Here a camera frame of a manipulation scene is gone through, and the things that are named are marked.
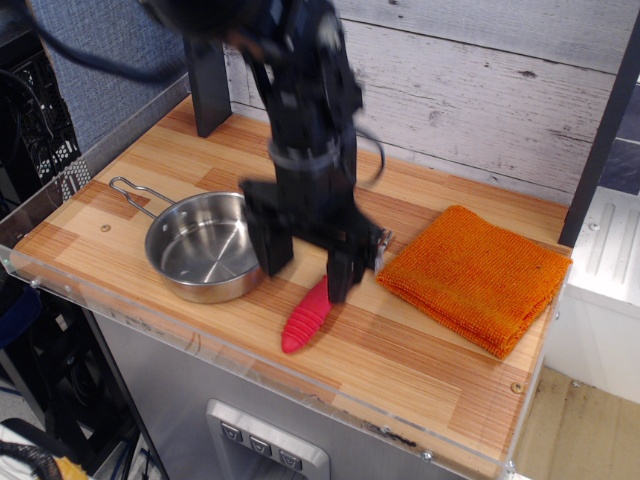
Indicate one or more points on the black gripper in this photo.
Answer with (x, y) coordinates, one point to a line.
(313, 199)

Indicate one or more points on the red handled grey fork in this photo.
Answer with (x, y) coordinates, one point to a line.
(307, 318)

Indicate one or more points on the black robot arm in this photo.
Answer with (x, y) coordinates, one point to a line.
(297, 54)

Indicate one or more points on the orange knitted cloth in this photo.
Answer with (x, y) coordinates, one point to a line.
(481, 281)

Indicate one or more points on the silver toy cabinet front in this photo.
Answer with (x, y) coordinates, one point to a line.
(207, 422)

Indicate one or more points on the black equipment rack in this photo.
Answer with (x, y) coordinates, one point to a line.
(37, 136)

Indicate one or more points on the white side counter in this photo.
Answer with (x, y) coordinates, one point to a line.
(595, 337)

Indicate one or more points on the steel pot with handle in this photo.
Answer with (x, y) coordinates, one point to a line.
(199, 245)

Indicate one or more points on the dark left frame post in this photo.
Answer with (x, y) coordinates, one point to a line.
(209, 85)

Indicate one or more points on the dark frame post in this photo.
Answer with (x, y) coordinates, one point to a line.
(610, 122)
(209, 85)

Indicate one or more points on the dark right frame post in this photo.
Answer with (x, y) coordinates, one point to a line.
(610, 122)

